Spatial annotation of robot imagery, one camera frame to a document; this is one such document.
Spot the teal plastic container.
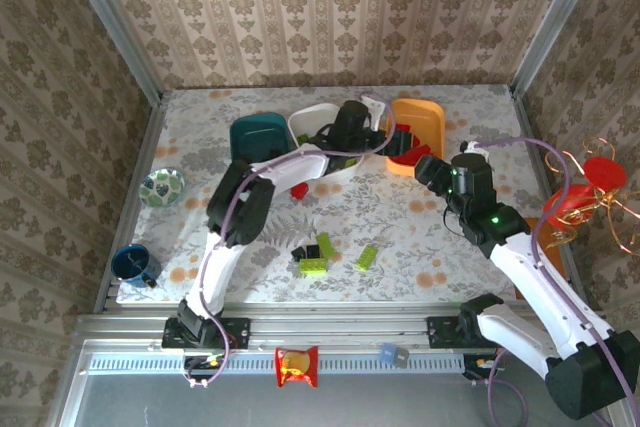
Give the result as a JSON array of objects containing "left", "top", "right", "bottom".
[{"left": 229, "top": 111, "right": 297, "bottom": 171}]

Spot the orange plastic container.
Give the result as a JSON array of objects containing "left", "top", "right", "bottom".
[{"left": 384, "top": 98, "right": 447, "bottom": 178}]

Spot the white plastic container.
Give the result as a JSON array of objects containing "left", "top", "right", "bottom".
[{"left": 287, "top": 102, "right": 365, "bottom": 181}]

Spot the floral patterned tablecloth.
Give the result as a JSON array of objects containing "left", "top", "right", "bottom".
[{"left": 115, "top": 85, "right": 551, "bottom": 304}]

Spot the brown wooden board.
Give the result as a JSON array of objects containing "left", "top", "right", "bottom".
[{"left": 524, "top": 216, "right": 569, "bottom": 278}]

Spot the blue grey tag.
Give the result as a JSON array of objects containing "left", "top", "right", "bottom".
[{"left": 379, "top": 342, "right": 410, "bottom": 367}]

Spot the leaf patterned bowl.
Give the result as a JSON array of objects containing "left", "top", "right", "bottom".
[{"left": 138, "top": 167, "right": 187, "bottom": 209}]

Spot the red snack packet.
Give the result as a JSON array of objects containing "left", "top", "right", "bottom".
[{"left": 273, "top": 345, "right": 320, "bottom": 388}]

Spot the grey metal tray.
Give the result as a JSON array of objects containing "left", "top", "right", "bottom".
[{"left": 49, "top": 340, "right": 632, "bottom": 427}]

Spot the dark blue mug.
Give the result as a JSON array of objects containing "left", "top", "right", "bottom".
[{"left": 110, "top": 243, "right": 162, "bottom": 290}]

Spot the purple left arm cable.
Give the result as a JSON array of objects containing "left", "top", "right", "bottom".
[{"left": 182, "top": 91, "right": 397, "bottom": 389}]

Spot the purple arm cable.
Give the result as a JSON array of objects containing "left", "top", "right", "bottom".
[
  {"left": 182, "top": 91, "right": 397, "bottom": 389},
  {"left": 472, "top": 136, "right": 640, "bottom": 427}
]

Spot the aluminium side rail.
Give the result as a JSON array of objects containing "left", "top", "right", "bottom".
[
  {"left": 509, "top": 89, "right": 591, "bottom": 298},
  {"left": 93, "top": 96, "right": 169, "bottom": 309}
]

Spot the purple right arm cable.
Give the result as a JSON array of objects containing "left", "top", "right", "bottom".
[{"left": 472, "top": 136, "right": 640, "bottom": 427}]

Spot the red ornament with gold wire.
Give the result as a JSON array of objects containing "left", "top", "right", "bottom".
[{"left": 542, "top": 135, "right": 640, "bottom": 256}]

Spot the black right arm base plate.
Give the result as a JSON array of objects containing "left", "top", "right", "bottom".
[{"left": 426, "top": 315, "right": 519, "bottom": 351}]

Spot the aluminium mounting rail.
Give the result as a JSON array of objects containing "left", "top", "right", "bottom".
[{"left": 74, "top": 302, "right": 551, "bottom": 349}]

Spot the aluminium frame post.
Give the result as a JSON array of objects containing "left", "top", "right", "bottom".
[
  {"left": 58, "top": 0, "right": 164, "bottom": 104},
  {"left": 509, "top": 0, "right": 609, "bottom": 98}
]

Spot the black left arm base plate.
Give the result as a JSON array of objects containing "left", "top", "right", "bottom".
[{"left": 160, "top": 316, "right": 251, "bottom": 351}]

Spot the white slotted cable duct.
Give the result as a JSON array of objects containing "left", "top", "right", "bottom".
[{"left": 87, "top": 350, "right": 469, "bottom": 376}]

